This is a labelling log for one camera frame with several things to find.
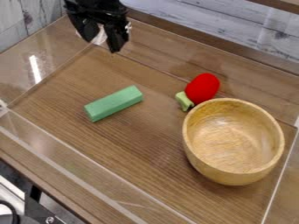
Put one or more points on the black table leg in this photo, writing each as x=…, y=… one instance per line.
x=32, y=197

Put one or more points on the clear acrylic front barrier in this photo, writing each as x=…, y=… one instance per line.
x=84, y=186

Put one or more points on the clear acrylic corner bracket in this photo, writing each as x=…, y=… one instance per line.
x=99, y=36

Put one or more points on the small green block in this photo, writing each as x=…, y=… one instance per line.
x=186, y=103

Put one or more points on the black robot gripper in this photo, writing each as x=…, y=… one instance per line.
x=108, y=12

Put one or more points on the red plush ball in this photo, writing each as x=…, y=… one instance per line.
x=202, y=88

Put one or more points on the green rectangular block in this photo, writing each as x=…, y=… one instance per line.
x=114, y=103

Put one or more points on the light wooden bowl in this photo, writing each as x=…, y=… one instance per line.
x=232, y=140

